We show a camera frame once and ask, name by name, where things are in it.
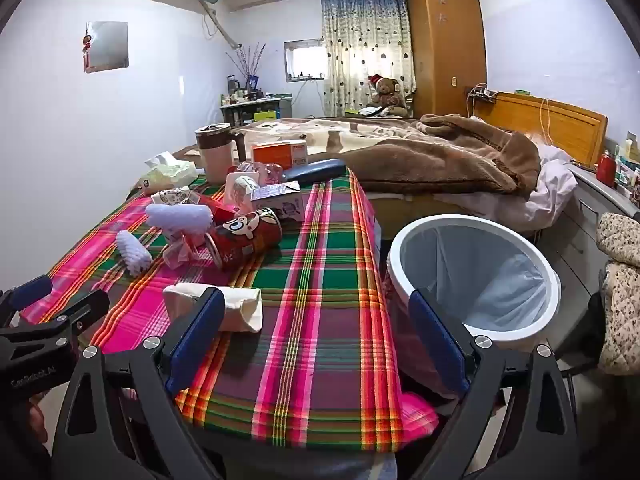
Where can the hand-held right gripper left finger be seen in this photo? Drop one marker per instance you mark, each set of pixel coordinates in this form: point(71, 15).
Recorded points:
point(197, 330)

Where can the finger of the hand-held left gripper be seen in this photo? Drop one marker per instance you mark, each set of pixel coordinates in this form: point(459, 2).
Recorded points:
point(30, 290)
point(75, 307)

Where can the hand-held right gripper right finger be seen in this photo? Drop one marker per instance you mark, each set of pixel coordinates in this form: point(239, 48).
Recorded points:
point(435, 340)

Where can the beige paper wrapper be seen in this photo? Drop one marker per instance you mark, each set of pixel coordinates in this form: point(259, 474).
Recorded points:
point(240, 310)

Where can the white round waste bin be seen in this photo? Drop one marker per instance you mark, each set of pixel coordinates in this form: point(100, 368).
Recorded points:
point(475, 221)

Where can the translucent plastic bin liner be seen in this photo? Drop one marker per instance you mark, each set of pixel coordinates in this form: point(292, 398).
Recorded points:
point(480, 280)

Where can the red cartoon drink can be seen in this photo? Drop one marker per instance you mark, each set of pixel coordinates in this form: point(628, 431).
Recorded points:
point(245, 245)

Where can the plaid tablecloth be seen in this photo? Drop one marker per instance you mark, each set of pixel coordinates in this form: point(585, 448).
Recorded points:
point(325, 285)

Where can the patterned paper cup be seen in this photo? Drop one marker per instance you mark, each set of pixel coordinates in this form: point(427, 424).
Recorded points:
point(175, 196)

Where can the white yogurt cup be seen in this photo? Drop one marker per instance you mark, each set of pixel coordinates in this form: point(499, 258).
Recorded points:
point(240, 190)

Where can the white box purple print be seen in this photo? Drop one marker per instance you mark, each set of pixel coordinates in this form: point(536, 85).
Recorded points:
point(285, 209)

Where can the grey blue cloth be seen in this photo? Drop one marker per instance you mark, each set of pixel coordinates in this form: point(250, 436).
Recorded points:
point(345, 467)

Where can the pale green tissue pack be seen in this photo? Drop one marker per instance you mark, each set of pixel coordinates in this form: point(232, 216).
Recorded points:
point(170, 175)

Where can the pink white carton box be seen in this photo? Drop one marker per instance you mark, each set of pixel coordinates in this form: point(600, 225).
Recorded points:
point(275, 191)

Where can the clear plastic bottle red cap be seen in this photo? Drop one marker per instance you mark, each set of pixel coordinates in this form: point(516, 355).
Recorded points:
point(270, 175)

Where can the pink mug with brown lid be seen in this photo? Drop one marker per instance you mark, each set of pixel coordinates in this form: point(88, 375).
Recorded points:
point(217, 160)

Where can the grey bedside cabinet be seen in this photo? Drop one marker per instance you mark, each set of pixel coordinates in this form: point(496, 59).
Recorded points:
point(580, 230)

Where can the brown fleece blanket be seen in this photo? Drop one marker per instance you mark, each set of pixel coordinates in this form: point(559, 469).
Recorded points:
point(425, 155)

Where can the floral quilted cloth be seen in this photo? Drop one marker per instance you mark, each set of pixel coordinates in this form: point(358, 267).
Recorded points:
point(622, 310)

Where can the white bed sheet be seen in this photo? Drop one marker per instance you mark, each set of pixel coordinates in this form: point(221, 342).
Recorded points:
point(545, 185)

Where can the orange and white box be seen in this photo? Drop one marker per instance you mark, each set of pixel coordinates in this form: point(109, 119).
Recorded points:
point(275, 155)

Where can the dark blue glasses case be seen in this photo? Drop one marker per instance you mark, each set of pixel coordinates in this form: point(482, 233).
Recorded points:
point(315, 170)

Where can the cluttered grey desk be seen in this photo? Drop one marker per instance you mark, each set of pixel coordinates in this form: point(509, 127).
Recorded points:
point(255, 107)

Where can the red hanging ornament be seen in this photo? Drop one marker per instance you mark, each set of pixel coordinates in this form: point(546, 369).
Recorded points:
point(88, 52)

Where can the white power strip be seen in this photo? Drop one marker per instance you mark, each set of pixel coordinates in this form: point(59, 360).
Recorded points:
point(481, 94)

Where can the brown teddy bear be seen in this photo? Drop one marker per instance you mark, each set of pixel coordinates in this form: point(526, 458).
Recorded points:
point(386, 92)

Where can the blue vase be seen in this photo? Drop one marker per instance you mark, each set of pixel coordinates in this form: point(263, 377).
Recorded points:
point(252, 83)

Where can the wooden bed headboard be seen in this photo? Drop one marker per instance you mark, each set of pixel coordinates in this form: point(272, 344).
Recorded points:
point(570, 125)

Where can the boxes on bedside cabinet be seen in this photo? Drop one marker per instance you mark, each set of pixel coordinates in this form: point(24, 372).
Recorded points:
point(629, 170)

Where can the dried branches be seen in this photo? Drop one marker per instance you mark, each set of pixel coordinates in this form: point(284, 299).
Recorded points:
point(247, 62)

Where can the small window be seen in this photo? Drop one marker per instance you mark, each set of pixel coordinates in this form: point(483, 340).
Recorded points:
point(305, 60)

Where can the wooden wardrobe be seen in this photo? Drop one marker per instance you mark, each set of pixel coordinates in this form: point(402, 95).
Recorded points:
point(445, 45)

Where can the air conditioner pipe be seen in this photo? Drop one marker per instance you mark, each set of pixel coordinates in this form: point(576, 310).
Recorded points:
point(220, 27)

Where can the heart print curtain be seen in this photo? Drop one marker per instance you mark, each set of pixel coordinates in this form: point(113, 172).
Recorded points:
point(360, 45)

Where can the silver wall panel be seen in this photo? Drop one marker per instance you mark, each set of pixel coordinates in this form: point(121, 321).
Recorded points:
point(107, 47)

